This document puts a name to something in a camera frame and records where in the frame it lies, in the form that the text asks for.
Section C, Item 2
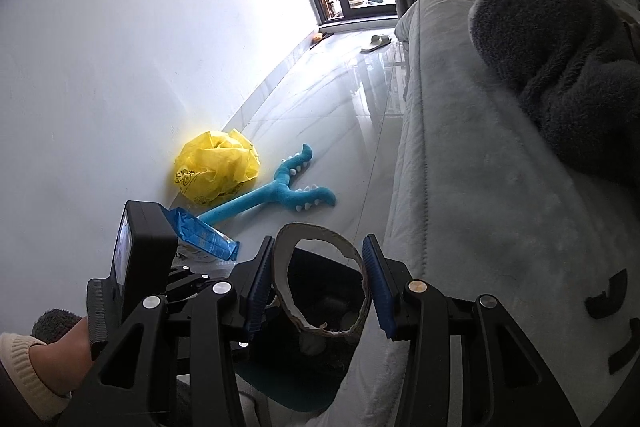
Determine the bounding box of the blue plush toy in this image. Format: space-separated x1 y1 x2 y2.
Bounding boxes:
197 143 337 225

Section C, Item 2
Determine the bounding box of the pale slipper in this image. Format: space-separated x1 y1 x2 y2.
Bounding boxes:
361 35 392 53

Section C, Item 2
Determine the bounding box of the black bin bag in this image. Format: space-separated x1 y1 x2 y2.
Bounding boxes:
235 247 373 415

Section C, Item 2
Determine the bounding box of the blue tissue packet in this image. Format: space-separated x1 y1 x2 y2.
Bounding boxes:
167 207 241 263

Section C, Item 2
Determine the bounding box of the grey fuzzy cloth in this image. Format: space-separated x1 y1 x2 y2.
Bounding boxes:
31 307 83 344

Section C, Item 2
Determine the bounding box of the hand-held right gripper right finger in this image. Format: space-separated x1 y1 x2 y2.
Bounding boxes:
362 234 581 427

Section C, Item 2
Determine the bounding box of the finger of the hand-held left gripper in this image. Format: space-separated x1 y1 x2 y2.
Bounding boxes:
167 264 236 303

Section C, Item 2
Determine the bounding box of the black curved plastic piece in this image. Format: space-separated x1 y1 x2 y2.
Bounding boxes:
607 336 640 376
584 269 629 319

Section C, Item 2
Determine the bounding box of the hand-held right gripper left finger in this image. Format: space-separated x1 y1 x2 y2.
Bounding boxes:
57 234 277 427

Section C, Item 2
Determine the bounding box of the person's left forearm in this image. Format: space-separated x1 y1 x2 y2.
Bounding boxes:
0 314 97 410

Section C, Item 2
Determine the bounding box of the dark grey fleece blanket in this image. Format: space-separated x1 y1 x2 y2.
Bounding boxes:
467 0 640 185

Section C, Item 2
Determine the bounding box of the bed with grey sheet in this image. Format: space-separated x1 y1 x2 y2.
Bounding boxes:
320 0 640 427

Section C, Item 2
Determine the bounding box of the brown tape roll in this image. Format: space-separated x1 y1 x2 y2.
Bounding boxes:
272 223 373 338

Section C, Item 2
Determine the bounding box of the yellow plastic bag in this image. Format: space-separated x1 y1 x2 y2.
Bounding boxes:
173 130 263 208

